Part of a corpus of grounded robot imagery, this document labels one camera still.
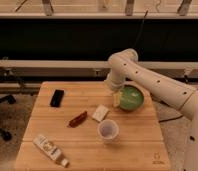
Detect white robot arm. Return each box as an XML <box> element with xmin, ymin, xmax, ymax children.
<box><xmin>105</xmin><ymin>49</ymin><xmax>198</xmax><ymax>171</ymax></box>

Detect green bowl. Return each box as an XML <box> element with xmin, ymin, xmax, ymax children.
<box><xmin>119</xmin><ymin>85</ymin><xmax>144</xmax><ymax>111</ymax></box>

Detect white rectangular block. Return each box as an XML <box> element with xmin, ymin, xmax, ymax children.
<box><xmin>92</xmin><ymin>105</ymin><xmax>109</xmax><ymax>122</ymax></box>

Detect translucent plastic cup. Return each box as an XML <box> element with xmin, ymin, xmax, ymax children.
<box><xmin>97</xmin><ymin>119</ymin><xmax>119</xmax><ymax>144</ymax></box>

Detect brown chocolate bar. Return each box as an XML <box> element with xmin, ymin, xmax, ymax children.
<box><xmin>68</xmin><ymin>111</ymin><xmax>87</xmax><ymax>128</ymax></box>

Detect black rectangular phone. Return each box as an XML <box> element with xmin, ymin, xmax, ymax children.
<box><xmin>50</xmin><ymin>90</ymin><xmax>64</xmax><ymax>107</ymax></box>

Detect white labelled bottle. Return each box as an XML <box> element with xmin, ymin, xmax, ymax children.
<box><xmin>33</xmin><ymin>134</ymin><xmax>69</xmax><ymax>167</ymax></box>

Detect black floor cable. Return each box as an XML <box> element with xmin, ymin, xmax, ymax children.
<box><xmin>158</xmin><ymin>113</ymin><xmax>185</xmax><ymax>123</ymax></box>

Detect black hanging cable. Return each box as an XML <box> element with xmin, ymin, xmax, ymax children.
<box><xmin>131</xmin><ymin>9</ymin><xmax>149</xmax><ymax>51</ymax></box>

